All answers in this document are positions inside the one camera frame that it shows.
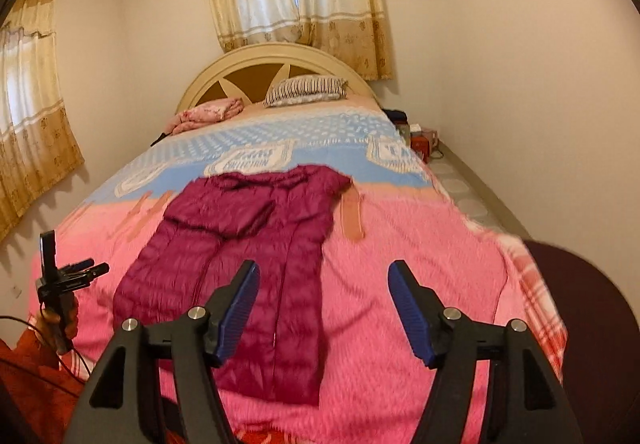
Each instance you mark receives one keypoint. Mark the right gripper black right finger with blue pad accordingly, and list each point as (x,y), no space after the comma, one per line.
(525,401)

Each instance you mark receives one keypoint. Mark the cream wooden headboard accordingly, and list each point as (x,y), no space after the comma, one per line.
(250,72)

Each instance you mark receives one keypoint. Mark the blue pink patterned bed blanket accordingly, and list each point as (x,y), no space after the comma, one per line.
(367,268)

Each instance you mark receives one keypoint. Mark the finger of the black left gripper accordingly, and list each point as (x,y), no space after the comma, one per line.
(77,267)
(85,278)

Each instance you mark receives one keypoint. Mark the magenta puffer jacket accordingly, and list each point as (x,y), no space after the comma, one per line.
(279,220)

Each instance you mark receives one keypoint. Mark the red sleeve forearm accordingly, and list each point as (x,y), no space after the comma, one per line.
(43,392)

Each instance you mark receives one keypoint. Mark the dark round footboard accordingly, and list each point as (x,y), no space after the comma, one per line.
(601,360)

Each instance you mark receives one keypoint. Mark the red box beside bed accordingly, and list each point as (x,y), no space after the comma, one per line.
(421,146)

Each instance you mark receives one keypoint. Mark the striped pillow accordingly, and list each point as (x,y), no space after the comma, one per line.
(306,89)

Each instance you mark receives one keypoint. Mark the folded pink floral cloth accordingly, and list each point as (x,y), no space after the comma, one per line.
(204,115)

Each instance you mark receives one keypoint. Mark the beige side window curtain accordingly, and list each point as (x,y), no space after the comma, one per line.
(38,147)

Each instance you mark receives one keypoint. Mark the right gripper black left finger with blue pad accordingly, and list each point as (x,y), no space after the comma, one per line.
(121,402)

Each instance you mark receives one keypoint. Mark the left hand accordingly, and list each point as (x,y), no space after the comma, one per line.
(48,322)

